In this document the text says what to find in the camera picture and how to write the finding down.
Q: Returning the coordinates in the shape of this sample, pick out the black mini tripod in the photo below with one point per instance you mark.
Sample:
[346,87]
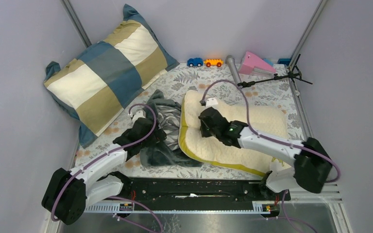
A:
[293,74]

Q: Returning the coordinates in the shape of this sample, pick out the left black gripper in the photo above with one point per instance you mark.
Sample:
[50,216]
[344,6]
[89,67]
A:
[158,136]

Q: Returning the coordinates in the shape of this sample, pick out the blue toy car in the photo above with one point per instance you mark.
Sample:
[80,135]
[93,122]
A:
[195,62]

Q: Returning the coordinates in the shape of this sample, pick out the blue block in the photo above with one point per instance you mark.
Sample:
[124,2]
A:
[284,61]

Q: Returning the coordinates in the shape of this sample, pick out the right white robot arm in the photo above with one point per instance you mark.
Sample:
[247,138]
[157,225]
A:
[309,163]

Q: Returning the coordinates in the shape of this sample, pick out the white slotted cable duct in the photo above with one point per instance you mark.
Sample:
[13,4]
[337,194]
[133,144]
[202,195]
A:
[183,207]

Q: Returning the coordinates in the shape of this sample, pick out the orange toy car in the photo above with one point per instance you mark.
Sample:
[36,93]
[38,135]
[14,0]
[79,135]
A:
[213,62]

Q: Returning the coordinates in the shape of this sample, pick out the floral table cloth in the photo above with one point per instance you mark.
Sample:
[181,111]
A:
[211,82]

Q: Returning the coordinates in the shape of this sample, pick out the pink triangular block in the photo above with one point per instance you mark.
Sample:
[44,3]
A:
[251,63]

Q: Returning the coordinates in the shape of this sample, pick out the cream pillow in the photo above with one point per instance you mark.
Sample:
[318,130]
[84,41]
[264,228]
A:
[211,150]

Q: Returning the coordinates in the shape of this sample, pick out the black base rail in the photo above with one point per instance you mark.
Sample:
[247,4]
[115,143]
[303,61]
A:
[146,190]

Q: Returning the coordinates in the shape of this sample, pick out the grey microphone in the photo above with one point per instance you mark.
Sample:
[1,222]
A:
[230,61]

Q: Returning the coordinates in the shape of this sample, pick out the blue yellow checked pillow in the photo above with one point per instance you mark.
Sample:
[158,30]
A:
[99,83]

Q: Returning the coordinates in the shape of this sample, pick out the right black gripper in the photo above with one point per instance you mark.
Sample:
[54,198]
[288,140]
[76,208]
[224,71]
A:
[205,133]

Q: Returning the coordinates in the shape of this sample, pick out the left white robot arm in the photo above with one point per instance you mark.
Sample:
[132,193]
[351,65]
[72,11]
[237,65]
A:
[69,192]

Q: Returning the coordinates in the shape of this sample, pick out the zebra and grey pillowcase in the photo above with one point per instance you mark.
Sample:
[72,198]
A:
[166,152]

